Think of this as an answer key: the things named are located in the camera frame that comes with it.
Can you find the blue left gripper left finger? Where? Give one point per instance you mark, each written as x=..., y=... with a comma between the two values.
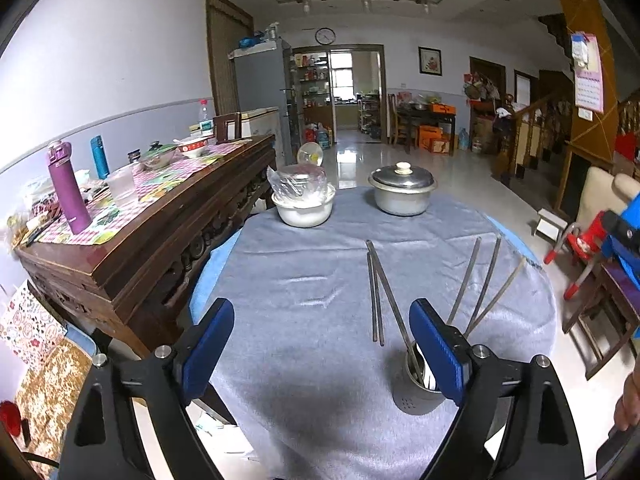
x=201, y=347

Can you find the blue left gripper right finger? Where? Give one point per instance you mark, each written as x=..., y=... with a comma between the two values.
x=444, y=348

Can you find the metal utensil holder cup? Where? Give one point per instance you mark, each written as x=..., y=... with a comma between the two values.
x=414, y=390

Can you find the person's right hand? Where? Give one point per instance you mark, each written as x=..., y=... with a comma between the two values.
x=627, y=410

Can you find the grey table cloth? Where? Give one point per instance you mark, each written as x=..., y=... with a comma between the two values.
x=301, y=375

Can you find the carved wooden sideboard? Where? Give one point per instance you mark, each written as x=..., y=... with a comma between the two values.
x=134, y=286

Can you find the small white step stool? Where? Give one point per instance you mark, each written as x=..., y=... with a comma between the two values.
x=549, y=225

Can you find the aluminium pot with lid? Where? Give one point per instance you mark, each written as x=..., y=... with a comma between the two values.
x=403, y=190

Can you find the red child chair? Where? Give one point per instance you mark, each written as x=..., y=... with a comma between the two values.
x=585, y=245

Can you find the white bowl with plastic bag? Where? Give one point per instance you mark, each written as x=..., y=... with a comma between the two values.
x=302, y=194

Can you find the blue thermos bottle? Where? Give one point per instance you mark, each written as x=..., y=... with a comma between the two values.
x=99, y=157

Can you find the clear plastic bottle red cap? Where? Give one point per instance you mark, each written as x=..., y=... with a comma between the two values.
x=205, y=117

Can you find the purple thermos bottle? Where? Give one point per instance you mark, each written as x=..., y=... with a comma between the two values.
x=66, y=187

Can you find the grey refrigerator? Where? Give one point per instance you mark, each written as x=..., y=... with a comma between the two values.
x=263, y=79

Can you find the framed wall picture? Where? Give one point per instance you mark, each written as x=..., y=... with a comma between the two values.
x=430, y=61

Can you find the wall calendar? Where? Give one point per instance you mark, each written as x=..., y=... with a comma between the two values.
x=588, y=79

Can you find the round wall clock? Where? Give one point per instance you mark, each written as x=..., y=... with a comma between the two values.
x=325, y=36

